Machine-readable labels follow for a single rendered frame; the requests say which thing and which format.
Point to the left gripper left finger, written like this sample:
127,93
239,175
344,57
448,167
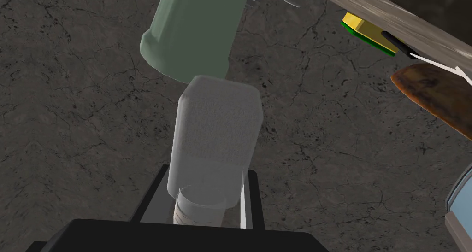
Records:
149,204

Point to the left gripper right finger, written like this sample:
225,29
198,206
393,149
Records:
252,204

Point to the clear grey shaker bottle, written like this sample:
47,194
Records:
215,134

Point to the pale green bottle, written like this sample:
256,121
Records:
191,31

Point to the yellow and green sponge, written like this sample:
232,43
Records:
363,29

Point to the pale blue bowl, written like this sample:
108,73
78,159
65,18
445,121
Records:
462,204

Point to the brown bread loaf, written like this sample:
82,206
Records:
438,93

